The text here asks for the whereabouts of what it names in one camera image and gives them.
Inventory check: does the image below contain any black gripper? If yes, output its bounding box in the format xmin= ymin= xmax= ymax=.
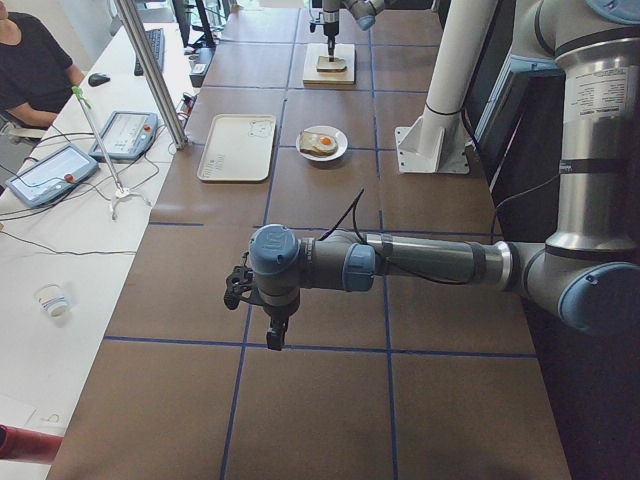
xmin=263 ymin=294 xmax=300 ymax=350
xmin=323 ymin=22 xmax=339 ymax=62

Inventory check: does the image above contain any brown bread slice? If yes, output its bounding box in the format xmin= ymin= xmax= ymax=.
xmin=316 ymin=56 xmax=347 ymax=73

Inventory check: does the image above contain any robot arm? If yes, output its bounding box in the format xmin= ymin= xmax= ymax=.
xmin=224 ymin=1 xmax=639 ymax=350
xmin=320 ymin=0 xmax=395 ymax=62

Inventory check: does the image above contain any white round plate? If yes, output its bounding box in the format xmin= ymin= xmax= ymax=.
xmin=295 ymin=125 xmax=348 ymax=162

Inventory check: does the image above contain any bread slice under egg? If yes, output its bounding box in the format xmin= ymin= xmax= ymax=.
xmin=298 ymin=131 xmax=337 ymax=157

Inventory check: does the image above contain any wooden cutting board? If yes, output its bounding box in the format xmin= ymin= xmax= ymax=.
xmin=302 ymin=43 xmax=356 ymax=86

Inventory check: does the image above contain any fried egg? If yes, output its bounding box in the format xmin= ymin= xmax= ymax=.
xmin=309 ymin=134 xmax=338 ymax=155

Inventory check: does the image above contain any cream bear serving tray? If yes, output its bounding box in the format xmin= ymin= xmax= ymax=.
xmin=196 ymin=114 xmax=276 ymax=182

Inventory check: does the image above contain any black keyboard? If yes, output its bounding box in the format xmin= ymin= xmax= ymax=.
xmin=133 ymin=28 xmax=165 ymax=76

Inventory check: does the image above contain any paper cup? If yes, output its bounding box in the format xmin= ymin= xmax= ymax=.
xmin=34 ymin=283 xmax=70 ymax=318

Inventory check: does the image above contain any far teach pendant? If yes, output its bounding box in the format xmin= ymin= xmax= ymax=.
xmin=100 ymin=111 xmax=159 ymax=163

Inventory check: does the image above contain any teach pendant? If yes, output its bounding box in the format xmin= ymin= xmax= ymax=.
xmin=5 ymin=144 xmax=98 ymax=208
xmin=100 ymin=111 xmax=159 ymax=163

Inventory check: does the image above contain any black computer mouse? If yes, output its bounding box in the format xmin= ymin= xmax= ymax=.
xmin=88 ymin=73 xmax=111 ymax=87

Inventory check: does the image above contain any near teach pendant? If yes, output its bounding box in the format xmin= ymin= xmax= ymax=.
xmin=5 ymin=144 xmax=98 ymax=208

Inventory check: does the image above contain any red object at corner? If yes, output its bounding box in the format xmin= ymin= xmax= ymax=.
xmin=0 ymin=425 xmax=63 ymax=464

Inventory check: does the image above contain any person in black shirt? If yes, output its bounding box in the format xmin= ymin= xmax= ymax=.
xmin=1 ymin=5 xmax=85 ymax=128

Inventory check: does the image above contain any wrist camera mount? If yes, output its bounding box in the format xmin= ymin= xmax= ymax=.
xmin=223 ymin=252 xmax=263 ymax=310
xmin=309 ymin=10 xmax=324 ymax=33

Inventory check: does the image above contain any white camera mast pole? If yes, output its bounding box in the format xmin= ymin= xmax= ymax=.
xmin=424 ymin=0 xmax=498 ymax=117

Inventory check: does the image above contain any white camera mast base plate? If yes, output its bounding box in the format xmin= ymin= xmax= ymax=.
xmin=394 ymin=124 xmax=470 ymax=175

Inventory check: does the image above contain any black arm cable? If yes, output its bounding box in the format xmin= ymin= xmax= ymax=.
xmin=314 ymin=159 xmax=571 ymax=289

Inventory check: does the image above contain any aluminium profile post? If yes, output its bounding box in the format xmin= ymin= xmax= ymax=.
xmin=115 ymin=0 xmax=188 ymax=150

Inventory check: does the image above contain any grabber stick with green handle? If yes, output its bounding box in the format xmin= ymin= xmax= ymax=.
xmin=71 ymin=86 xmax=151 ymax=221

